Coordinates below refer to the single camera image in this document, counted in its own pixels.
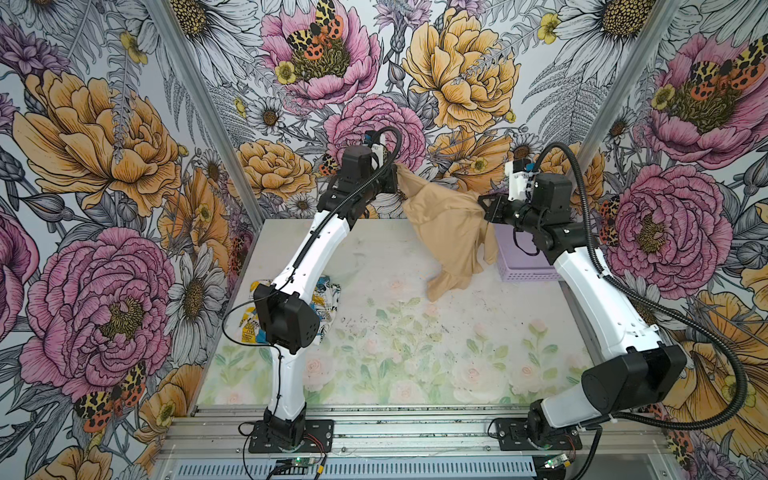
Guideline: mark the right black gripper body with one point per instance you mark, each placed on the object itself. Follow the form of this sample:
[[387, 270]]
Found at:
[[520, 212]]

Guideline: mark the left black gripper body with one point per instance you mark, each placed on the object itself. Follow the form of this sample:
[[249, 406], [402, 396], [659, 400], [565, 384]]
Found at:
[[378, 176]]

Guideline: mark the lavender plastic basket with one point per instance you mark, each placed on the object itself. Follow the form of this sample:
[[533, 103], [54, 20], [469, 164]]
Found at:
[[516, 263]]

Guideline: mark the beige garment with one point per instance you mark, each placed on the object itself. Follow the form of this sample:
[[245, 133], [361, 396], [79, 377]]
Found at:
[[452, 227]]

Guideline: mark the printed white blue yellow shorts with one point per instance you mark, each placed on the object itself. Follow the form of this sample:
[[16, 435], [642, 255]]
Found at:
[[325, 300]]

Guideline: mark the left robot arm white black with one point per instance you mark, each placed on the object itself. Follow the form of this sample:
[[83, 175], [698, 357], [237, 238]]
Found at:
[[284, 307]]

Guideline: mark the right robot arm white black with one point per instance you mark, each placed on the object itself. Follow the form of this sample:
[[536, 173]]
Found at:
[[637, 368]]

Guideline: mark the green circuit board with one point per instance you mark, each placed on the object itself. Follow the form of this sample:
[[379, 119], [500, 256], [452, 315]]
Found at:
[[299, 466]]

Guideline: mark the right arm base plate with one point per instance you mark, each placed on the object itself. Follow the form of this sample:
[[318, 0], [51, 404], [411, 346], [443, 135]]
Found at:
[[518, 434]]

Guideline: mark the right aluminium frame post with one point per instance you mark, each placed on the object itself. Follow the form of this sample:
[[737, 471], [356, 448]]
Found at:
[[645, 47]]

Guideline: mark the aluminium frame post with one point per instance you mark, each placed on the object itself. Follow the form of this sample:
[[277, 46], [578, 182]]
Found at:
[[184, 63], [645, 47]]

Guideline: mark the left aluminium frame post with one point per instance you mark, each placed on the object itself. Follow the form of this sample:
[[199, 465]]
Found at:
[[184, 63]]

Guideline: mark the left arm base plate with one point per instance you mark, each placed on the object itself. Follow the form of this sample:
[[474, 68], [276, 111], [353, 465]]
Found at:
[[318, 435]]

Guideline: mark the white vented cable duct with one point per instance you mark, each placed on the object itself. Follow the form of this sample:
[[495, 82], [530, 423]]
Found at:
[[515, 467]]

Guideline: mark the aluminium mounting rail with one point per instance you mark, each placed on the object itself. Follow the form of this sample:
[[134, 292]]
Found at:
[[359, 431]]

